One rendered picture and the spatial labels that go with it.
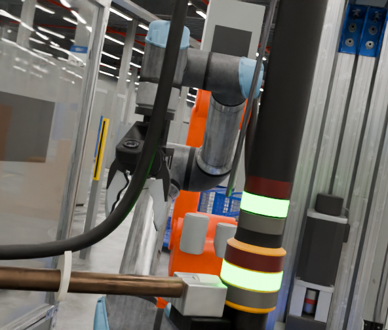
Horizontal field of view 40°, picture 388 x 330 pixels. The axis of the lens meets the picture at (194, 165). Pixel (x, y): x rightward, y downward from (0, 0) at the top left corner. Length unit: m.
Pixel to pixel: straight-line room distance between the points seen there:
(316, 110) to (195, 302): 0.95
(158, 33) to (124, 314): 0.60
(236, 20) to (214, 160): 3.19
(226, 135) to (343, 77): 0.31
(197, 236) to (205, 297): 3.85
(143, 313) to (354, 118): 0.64
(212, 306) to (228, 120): 0.77
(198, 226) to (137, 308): 3.04
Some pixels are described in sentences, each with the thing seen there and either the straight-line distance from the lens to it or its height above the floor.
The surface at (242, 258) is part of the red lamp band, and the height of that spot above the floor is 1.57.
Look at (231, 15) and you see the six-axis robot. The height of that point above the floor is 2.65.
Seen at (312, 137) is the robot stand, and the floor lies 1.69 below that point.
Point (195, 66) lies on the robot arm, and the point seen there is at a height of 1.78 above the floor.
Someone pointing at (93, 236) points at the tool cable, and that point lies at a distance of 0.34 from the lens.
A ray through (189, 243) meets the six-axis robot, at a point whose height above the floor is 0.81.
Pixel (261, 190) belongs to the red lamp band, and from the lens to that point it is 0.37.
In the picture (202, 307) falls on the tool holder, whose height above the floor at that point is 1.53.
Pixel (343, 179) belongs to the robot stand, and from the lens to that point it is 1.27.
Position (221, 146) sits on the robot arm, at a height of 1.64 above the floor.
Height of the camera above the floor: 1.65
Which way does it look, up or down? 3 degrees down
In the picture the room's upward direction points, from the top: 10 degrees clockwise
